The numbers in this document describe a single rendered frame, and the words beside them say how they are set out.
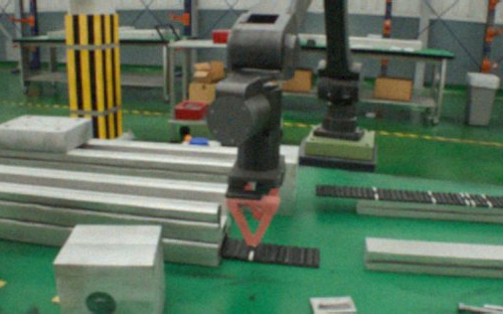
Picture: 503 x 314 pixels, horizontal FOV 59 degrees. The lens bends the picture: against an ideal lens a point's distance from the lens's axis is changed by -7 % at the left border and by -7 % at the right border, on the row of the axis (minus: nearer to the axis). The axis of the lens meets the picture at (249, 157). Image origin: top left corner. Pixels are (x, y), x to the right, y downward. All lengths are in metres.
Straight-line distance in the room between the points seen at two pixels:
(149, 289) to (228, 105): 0.21
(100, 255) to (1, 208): 0.29
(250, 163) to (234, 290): 0.16
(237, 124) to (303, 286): 0.23
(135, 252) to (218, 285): 0.15
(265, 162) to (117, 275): 0.24
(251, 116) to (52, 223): 0.35
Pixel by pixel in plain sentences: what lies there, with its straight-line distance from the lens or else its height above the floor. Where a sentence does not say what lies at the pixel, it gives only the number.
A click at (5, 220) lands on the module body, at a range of 0.78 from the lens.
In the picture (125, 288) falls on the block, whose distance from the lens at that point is 0.49.
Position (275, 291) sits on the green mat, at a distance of 0.60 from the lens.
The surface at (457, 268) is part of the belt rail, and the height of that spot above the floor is 0.79.
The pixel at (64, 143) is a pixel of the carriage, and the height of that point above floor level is 0.88.
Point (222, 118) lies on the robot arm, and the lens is 0.52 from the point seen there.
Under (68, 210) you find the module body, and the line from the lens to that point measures 0.70.
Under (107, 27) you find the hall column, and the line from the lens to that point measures 4.00.
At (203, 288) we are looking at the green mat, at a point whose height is 0.78.
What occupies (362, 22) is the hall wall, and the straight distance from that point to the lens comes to 8.19.
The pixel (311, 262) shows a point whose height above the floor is 0.78.
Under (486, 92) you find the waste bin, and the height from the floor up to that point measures 0.39.
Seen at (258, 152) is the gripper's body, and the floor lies 0.94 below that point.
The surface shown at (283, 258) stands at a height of 0.78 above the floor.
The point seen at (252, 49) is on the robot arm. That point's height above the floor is 1.07.
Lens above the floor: 1.11
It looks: 17 degrees down
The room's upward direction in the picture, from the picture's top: 1 degrees clockwise
